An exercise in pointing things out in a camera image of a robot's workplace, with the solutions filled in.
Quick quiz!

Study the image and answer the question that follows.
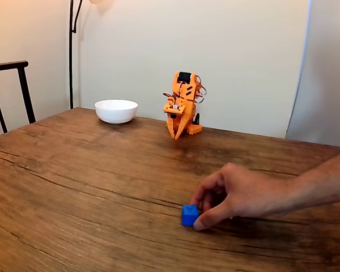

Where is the blue cube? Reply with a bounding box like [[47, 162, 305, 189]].
[[182, 203, 200, 228]]

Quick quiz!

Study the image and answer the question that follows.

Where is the white bowl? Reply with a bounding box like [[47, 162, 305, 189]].
[[94, 99, 139, 125]]

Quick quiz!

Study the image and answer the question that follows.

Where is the person's hand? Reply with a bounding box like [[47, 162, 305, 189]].
[[190, 163, 291, 232]]

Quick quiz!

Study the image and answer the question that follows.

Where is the black floor lamp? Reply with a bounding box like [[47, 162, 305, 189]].
[[69, 0, 116, 110]]

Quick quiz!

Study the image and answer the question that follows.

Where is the black chair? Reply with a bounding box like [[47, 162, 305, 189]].
[[0, 60, 37, 134]]

